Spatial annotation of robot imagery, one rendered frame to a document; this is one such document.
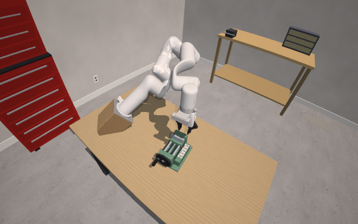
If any green slide mechanism with black handwheel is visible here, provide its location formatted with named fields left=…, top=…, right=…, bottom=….
left=152, top=130, right=192, bottom=172

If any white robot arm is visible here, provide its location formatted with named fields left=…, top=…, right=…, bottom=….
left=116, top=36, right=200, bottom=126

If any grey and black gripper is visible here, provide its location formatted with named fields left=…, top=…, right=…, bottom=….
left=176, top=112, right=198, bottom=135

